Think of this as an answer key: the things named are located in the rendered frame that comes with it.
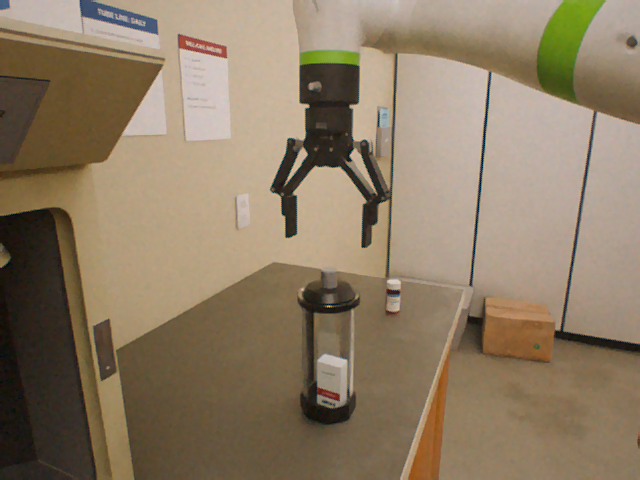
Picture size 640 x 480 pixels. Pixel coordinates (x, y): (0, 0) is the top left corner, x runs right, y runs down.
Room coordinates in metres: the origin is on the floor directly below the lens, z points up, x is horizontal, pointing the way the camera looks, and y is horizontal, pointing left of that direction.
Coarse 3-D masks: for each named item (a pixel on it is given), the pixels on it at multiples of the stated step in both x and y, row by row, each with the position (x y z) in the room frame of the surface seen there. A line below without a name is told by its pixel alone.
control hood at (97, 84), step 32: (0, 32) 0.28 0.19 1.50; (32, 32) 0.29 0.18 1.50; (64, 32) 0.32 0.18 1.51; (0, 64) 0.29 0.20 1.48; (32, 64) 0.30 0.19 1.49; (64, 64) 0.32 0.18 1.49; (96, 64) 0.34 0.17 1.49; (128, 64) 0.37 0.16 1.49; (160, 64) 0.40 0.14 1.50; (64, 96) 0.34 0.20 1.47; (96, 96) 0.37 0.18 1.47; (128, 96) 0.39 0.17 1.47; (32, 128) 0.34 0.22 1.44; (64, 128) 0.36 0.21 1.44; (96, 128) 0.39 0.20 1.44; (32, 160) 0.36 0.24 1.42; (64, 160) 0.39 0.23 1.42; (96, 160) 0.42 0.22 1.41
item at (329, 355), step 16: (320, 304) 0.64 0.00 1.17; (336, 304) 0.64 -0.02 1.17; (304, 320) 0.67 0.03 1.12; (320, 320) 0.64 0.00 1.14; (336, 320) 0.64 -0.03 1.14; (352, 320) 0.67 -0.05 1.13; (304, 336) 0.67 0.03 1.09; (320, 336) 0.64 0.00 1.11; (336, 336) 0.64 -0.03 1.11; (352, 336) 0.67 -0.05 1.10; (304, 352) 0.67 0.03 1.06; (320, 352) 0.64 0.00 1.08; (336, 352) 0.64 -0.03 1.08; (352, 352) 0.67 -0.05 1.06; (304, 368) 0.67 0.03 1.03; (320, 368) 0.64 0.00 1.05; (336, 368) 0.64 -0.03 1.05; (352, 368) 0.67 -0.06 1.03; (304, 384) 0.67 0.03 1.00; (320, 384) 0.64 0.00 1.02; (336, 384) 0.64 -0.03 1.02; (352, 384) 0.67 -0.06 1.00; (320, 400) 0.64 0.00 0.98; (336, 400) 0.64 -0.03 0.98
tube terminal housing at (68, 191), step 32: (0, 192) 0.36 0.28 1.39; (32, 192) 0.39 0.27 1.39; (64, 192) 0.42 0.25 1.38; (64, 224) 0.44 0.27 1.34; (96, 224) 0.44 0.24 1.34; (64, 256) 0.44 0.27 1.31; (96, 256) 0.44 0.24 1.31; (96, 288) 0.44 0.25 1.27; (96, 320) 0.43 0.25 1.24; (96, 352) 0.42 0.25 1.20; (96, 384) 0.45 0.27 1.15; (96, 416) 0.44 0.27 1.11; (96, 448) 0.44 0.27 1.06; (128, 448) 0.45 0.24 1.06
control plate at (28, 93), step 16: (0, 80) 0.29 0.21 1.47; (16, 80) 0.30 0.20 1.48; (32, 80) 0.31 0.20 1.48; (48, 80) 0.32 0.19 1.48; (0, 96) 0.30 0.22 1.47; (16, 96) 0.31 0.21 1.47; (32, 96) 0.32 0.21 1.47; (0, 112) 0.31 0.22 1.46; (16, 112) 0.32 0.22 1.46; (32, 112) 0.33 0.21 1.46; (0, 128) 0.32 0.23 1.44; (16, 128) 0.33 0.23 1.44; (0, 144) 0.32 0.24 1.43; (16, 144) 0.34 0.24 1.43; (0, 160) 0.33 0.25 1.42
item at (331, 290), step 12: (324, 276) 0.68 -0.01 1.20; (336, 276) 0.68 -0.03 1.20; (312, 288) 0.67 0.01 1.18; (324, 288) 0.67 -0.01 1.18; (336, 288) 0.67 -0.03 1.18; (348, 288) 0.67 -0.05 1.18; (312, 300) 0.65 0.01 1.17; (324, 300) 0.65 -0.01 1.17; (336, 300) 0.65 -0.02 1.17; (348, 300) 0.65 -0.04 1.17
